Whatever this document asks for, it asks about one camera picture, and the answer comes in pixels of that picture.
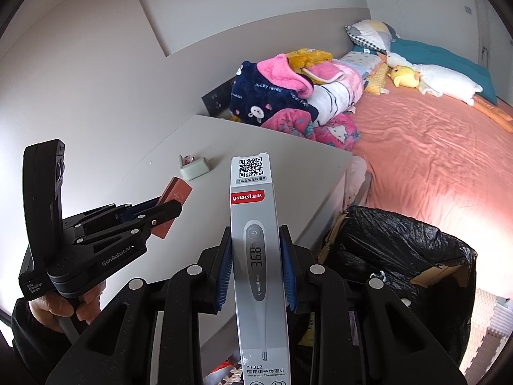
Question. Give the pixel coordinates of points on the small grey-green box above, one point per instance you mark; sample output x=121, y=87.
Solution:
x=194, y=170

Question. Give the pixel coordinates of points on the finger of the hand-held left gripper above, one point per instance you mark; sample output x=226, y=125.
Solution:
x=104, y=256
x=100, y=216

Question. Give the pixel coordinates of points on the grey nightstand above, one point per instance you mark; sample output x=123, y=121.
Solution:
x=240, y=140

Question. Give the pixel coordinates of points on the person's left hand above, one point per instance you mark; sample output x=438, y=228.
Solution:
x=44, y=308

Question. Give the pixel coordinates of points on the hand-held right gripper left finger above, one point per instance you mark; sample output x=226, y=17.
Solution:
x=224, y=272

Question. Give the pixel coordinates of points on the yellow spotted pillow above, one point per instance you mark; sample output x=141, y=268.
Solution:
x=376, y=80

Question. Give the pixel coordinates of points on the red box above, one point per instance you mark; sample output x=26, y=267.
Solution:
x=176, y=190

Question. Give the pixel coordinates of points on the person's left forearm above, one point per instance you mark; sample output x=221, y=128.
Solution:
x=32, y=341

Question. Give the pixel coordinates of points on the yellow duck plush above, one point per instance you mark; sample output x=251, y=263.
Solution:
x=404, y=77

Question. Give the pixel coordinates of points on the foam puzzle floor mat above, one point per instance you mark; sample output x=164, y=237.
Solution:
x=485, y=337

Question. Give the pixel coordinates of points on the yellow plush garment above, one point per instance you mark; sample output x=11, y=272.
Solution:
x=310, y=57

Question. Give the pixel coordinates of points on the pink cat print garment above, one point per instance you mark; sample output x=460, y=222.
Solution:
x=336, y=130

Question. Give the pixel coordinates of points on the pink floral garment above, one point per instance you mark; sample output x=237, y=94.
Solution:
x=286, y=122

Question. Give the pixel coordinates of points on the grey thermometer box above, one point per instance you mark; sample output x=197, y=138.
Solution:
x=256, y=208

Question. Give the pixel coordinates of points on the pale patterned quilt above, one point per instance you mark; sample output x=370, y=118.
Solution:
x=360, y=62

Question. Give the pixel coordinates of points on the white goose plush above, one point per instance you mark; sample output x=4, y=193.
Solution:
x=445, y=80

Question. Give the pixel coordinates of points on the bright pink fleece garment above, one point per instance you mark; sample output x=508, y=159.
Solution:
x=280, y=72

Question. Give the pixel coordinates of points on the patchwork pillow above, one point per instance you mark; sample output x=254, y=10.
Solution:
x=372, y=34

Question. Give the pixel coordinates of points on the pink and white folded blanket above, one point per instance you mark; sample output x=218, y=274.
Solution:
x=336, y=92

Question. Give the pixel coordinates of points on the cardboard bin with black bag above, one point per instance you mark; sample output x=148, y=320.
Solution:
x=400, y=248

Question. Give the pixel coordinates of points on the bed with pink sheet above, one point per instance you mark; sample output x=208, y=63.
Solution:
x=421, y=148

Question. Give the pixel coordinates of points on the black wall socket panel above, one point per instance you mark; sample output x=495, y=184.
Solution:
x=214, y=100

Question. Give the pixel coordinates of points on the navy fleece garment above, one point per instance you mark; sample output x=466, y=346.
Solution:
x=260, y=88

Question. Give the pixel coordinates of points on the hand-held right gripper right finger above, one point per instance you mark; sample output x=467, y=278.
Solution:
x=287, y=272

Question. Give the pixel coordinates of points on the yellow snack packet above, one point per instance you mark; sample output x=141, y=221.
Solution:
x=307, y=335

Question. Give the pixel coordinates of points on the grey headboard panel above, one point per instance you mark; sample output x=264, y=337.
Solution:
x=240, y=48

